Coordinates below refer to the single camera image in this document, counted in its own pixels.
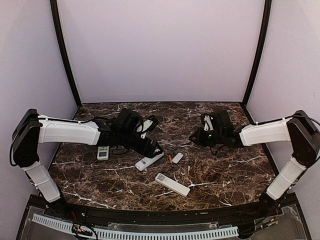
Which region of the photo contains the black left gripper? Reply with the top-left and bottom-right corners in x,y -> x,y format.
118,130 -> 164,159

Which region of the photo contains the black left rear frame post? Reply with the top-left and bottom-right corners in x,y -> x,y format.
49,0 -> 82,108

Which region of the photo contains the white remote with battery compartment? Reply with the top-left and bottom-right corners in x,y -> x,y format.
135,153 -> 164,171

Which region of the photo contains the white slotted cable duct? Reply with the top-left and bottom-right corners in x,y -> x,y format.
32,213 -> 239,240

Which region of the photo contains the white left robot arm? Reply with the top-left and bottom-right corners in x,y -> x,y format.
9,108 -> 163,218

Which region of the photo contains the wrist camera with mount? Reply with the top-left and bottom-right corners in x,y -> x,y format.
200,109 -> 234,134
116,108 -> 159,139

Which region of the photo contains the white battery cover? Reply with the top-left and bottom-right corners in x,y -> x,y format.
172,152 -> 184,164

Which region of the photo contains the black curved front rail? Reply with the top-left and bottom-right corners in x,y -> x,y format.
27,194 -> 298,226

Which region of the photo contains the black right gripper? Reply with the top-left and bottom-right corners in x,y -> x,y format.
189,126 -> 225,148

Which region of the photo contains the orange AA battery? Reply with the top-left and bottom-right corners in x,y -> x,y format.
168,155 -> 173,164

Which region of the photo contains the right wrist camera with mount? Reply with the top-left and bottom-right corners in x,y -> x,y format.
200,109 -> 234,134

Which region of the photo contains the white remote with green buttons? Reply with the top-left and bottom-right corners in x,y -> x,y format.
97,146 -> 110,161

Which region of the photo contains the black right rear frame post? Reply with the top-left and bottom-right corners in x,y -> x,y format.
241,0 -> 272,109

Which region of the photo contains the black frame post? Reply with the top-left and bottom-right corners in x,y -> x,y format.
49,0 -> 82,108
241,0 -> 272,109

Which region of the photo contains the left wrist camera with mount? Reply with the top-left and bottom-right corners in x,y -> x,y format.
116,108 -> 159,139

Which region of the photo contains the white remote with QR label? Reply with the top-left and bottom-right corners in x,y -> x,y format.
155,173 -> 190,197

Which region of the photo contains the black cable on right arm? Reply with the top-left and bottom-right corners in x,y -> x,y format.
292,111 -> 320,126

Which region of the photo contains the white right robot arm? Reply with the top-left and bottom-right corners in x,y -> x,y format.
189,109 -> 320,217

